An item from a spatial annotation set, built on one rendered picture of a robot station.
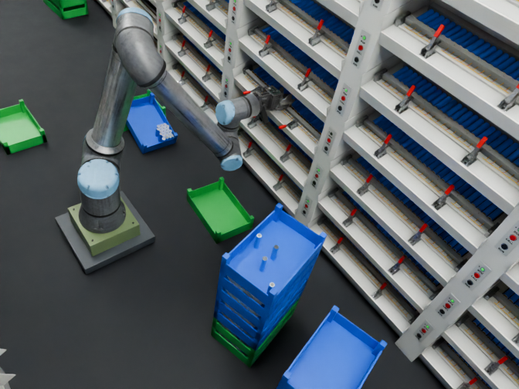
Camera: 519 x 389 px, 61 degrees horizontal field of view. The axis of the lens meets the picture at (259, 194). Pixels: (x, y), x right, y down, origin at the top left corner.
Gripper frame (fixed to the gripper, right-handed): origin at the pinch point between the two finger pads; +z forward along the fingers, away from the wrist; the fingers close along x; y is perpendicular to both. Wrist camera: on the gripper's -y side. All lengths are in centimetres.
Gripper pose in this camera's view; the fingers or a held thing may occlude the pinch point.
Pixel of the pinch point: (289, 99)
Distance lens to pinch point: 199.9
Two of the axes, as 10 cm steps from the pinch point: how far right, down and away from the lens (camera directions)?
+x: -5.8, -6.6, 4.8
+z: 7.9, -3.2, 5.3
